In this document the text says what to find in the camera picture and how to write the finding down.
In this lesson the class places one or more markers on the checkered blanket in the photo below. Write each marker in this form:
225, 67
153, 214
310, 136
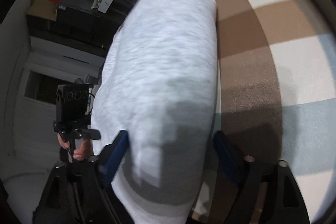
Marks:
288, 29

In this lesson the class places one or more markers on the person's left hand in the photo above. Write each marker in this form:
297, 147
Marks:
82, 151

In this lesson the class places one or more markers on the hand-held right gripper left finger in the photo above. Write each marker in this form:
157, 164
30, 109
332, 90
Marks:
115, 155

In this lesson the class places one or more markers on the light grey hoodie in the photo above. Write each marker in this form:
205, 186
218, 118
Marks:
162, 77

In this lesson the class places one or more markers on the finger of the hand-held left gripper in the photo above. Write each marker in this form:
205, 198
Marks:
90, 134

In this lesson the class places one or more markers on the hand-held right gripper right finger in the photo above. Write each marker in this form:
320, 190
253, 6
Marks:
225, 158

